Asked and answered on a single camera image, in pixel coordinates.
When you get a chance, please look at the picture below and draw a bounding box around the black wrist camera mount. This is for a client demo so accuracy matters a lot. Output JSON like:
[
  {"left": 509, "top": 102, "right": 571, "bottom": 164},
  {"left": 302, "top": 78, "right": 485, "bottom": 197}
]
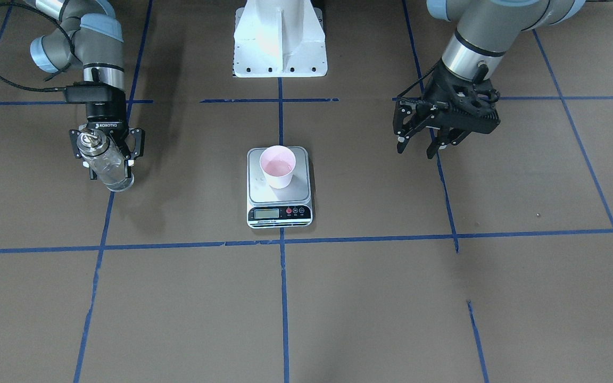
[
  {"left": 430, "top": 60, "right": 500, "bottom": 134},
  {"left": 63, "top": 81, "right": 126, "bottom": 104}
]

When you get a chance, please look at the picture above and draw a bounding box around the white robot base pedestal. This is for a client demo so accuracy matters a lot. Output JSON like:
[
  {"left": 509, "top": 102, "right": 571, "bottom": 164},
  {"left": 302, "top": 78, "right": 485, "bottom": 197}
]
[{"left": 232, "top": 1, "right": 328, "bottom": 78}]

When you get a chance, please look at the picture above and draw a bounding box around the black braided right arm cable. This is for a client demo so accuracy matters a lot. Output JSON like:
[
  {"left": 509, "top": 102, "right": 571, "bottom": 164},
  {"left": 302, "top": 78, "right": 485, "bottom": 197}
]
[{"left": 0, "top": 2, "right": 78, "bottom": 93}]

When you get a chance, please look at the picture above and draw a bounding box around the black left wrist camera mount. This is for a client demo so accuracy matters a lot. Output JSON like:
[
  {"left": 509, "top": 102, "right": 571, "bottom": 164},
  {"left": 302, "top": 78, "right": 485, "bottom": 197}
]
[{"left": 430, "top": 60, "right": 500, "bottom": 134}]

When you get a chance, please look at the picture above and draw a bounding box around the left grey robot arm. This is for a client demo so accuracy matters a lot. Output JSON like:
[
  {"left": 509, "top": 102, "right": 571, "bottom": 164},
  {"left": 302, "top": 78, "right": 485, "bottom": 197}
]
[{"left": 392, "top": 1, "right": 584, "bottom": 159}]

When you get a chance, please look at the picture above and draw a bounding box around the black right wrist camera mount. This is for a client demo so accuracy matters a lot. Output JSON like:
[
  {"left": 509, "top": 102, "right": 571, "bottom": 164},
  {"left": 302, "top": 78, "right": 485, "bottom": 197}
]
[{"left": 63, "top": 81, "right": 126, "bottom": 104}]

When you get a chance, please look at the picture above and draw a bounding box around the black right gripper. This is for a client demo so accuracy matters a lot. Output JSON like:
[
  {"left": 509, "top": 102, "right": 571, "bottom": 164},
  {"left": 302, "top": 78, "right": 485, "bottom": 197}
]
[{"left": 72, "top": 103, "right": 145, "bottom": 180}]

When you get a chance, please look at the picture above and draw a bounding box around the pink plastic cup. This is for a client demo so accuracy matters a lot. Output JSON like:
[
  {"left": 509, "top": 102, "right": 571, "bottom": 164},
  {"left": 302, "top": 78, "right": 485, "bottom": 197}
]
[{"left": 259, "top": 145, "right": 296, "bottom": 189}]

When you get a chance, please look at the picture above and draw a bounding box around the silver digital kitchen scale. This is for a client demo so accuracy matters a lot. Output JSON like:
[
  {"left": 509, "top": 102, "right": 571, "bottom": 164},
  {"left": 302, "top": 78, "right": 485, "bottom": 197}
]
[{"left": 246, "top": 146, "right": 313, "bottom": 229}]

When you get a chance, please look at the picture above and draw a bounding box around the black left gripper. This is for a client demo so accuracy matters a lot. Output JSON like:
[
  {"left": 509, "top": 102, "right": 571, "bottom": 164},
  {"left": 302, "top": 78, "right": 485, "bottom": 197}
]
[{"left": 393, "top": 68, "right": 477, "bottom": 160}]

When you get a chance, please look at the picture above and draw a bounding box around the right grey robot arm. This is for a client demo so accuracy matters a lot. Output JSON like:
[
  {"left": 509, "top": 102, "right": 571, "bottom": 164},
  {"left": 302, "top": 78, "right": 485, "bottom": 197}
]
[{"left": 26, "top": 1, "right": 145, "bottom": 192}]

